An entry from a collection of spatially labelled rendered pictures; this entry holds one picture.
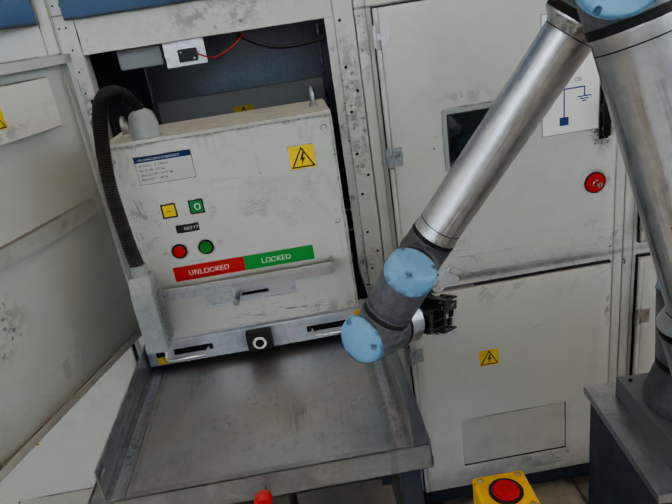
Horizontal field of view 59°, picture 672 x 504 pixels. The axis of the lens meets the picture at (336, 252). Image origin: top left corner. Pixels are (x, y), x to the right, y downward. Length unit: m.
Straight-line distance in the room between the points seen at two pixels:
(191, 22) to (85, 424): 1.18
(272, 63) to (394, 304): 1.45
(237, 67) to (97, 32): 0.84
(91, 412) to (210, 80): 1.22
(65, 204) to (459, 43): 1.03
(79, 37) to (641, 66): 1.20
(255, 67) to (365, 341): 1.45
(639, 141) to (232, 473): 0.85
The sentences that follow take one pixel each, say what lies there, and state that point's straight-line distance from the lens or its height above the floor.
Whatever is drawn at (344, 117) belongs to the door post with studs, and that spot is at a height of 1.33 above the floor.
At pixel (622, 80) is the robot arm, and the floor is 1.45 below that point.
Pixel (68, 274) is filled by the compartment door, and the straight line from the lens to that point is 1.53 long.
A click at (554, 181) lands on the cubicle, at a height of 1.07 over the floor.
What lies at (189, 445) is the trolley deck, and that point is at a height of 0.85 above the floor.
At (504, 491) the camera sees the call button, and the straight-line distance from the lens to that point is 0.96.
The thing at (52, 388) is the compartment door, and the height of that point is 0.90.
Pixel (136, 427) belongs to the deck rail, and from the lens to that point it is 1.35.
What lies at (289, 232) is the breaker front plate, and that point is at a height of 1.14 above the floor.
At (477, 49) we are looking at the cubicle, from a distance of 1.59.
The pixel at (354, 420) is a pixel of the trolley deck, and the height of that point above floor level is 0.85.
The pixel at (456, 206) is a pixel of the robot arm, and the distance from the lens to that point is 1.09.
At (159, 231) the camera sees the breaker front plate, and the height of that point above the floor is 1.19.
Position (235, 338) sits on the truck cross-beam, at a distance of 1.44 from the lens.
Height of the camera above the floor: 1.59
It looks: 22 degrees down
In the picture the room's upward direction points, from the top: 9 degrees counter-clockwise
